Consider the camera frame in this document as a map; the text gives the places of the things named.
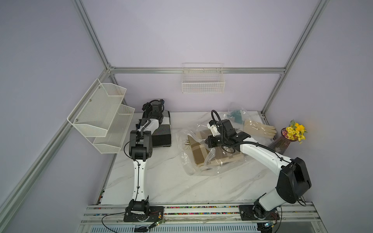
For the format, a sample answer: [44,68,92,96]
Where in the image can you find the grey white checked scarf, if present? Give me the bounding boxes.
[152,111,172,148]

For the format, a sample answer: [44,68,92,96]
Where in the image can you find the brown beige plaid scarf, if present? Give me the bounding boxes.
[185,130,245,168]

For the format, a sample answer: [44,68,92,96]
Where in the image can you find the clear plastic vacuum bag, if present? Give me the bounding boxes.
[176,116,272,177]

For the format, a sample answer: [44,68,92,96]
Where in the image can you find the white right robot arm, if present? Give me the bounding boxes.
[205,110,312,220]

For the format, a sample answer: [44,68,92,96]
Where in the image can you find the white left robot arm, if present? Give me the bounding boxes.
[125,99,164,216]

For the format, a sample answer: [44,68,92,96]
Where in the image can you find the small bag with green item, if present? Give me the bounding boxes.
[227,102,251,125]

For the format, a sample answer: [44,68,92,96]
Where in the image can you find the cream knitted gloves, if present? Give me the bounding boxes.
[243,119,277,139]

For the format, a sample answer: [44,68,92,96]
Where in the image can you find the white two-tier mesh shelf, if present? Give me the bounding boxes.
[67,80,135,154]

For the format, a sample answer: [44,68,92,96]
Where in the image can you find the dark glass flower vase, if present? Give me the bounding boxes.
[268,128,294,154]

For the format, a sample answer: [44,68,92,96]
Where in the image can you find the yellow flower bouquet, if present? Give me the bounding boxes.
[285,120,307,144]

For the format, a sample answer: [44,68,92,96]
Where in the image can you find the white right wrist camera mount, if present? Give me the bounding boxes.
[207,120,220,136]

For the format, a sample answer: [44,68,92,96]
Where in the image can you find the white wire wall basket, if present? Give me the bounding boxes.
[182,63,225,94]

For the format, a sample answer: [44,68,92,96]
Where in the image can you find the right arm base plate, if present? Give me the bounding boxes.
[239,205,280,221]

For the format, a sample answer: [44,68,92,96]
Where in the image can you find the aluminium frame rails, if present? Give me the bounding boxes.
[1,1,325,232]

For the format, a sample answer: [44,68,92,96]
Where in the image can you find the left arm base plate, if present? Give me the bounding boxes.
[123,206,165,222]

